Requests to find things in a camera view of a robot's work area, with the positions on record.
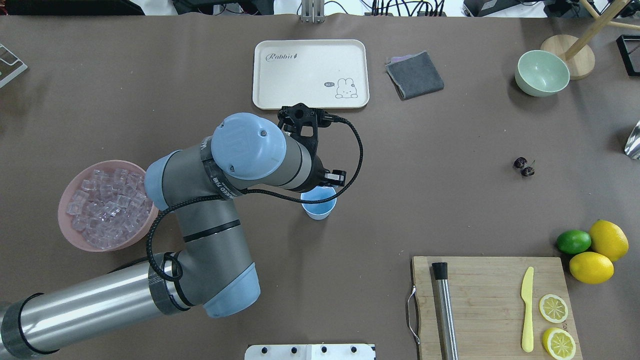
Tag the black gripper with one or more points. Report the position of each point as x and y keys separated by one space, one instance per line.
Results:
x=318 y=175

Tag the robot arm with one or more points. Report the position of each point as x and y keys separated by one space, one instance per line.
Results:
x=196 y=251

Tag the light blue cup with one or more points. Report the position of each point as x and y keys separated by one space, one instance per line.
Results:
x=319 y=211

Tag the pile of ice cubes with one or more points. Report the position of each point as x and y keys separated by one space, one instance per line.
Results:
x=107 y=207

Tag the wooden cup tree stand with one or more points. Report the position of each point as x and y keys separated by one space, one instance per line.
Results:
x=575 y=52

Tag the cream rabbit tray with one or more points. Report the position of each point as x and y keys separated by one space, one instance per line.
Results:
x=320 y=73

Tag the grey folded cloth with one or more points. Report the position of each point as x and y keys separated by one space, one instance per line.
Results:
x=414 y=75

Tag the steel muddler black tip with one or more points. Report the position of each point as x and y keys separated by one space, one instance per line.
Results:
x=445 y=311

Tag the pink bowl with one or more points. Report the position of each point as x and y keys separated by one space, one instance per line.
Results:
x=75 y=235

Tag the mint green bowl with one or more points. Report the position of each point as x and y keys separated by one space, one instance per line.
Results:
x=541 y=73

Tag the bamboo cutting board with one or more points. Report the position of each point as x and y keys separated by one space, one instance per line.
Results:
x=488 y=312

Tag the yellow plastic knife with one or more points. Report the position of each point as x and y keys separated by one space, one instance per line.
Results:
x=526 y=295

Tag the green lime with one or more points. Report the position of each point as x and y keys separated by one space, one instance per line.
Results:
x=573 y=242

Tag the lemon half lower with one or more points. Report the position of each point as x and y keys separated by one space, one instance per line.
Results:
x=553 y=308

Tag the lemon half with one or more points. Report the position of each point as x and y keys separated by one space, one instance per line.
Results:
x=559 y=344
x=553 y=308

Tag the yellow lemon near board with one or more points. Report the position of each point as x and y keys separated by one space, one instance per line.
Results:
x=591 y=268

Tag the yellow lemon outer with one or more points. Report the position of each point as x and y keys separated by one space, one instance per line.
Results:
x=608 y=239

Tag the silver metal scoop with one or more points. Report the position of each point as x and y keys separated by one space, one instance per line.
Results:
x=632 y=146

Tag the lemon half upper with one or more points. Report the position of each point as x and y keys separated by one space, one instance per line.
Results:
x=559 y=344

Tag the aluminium frame post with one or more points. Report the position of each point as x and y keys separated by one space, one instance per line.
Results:
x=312 y=11

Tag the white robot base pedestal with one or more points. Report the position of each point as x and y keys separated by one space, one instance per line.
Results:
x=316 y=351

